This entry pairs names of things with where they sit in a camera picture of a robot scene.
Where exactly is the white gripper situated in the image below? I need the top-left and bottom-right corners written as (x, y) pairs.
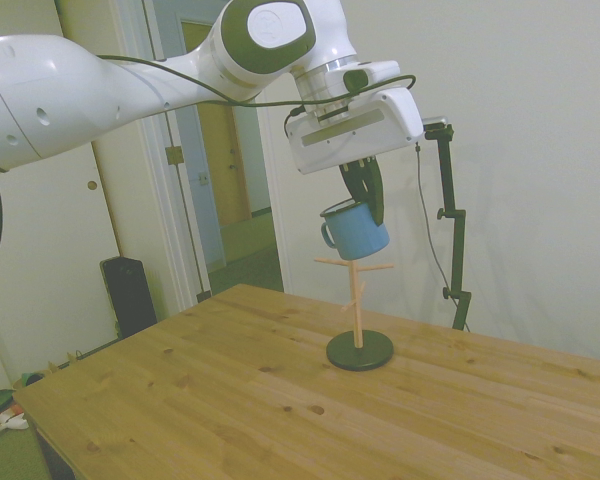
top-left (284, 87), bottom-right (426, 225)

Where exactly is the blue enamel mug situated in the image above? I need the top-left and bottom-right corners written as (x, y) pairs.
top-left (319, 198), bottom-right (391, 261)

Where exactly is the wooden mug tree black base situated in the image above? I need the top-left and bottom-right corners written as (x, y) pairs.
top-left (313, 257), bottom-right (396, 372)

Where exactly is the light wooden hallway door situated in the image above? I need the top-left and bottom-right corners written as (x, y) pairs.
top-left (197, 104), bottom-right (254, 229)

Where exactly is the pale blue open door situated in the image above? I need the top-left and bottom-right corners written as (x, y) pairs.
top-left (149, 0), bottom-right (227, 274)

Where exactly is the white closet door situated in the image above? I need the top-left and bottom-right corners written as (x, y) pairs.
top-left (0, 0), bottom-right (181, 396)

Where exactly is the black upright case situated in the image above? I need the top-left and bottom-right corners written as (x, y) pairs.
top-left (99, 256), bottom-right (159, 341)

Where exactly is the green flat floor item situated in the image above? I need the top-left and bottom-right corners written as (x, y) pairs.
top-left (13, 370), bottom-right (49, 389)

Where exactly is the small white floor object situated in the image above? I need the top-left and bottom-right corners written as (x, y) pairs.
top-left (0, 409), bottom-right (30, 431)

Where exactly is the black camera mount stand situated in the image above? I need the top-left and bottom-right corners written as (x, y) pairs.
top-left (413, 142), bottom-right (471, 334)

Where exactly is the black articulated camera stand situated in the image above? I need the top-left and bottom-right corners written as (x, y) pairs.
top-left (424, 125), bottom-right (472, 332)

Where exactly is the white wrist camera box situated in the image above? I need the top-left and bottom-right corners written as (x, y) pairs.
top-left (327, 59), bottom-right (401, 95)

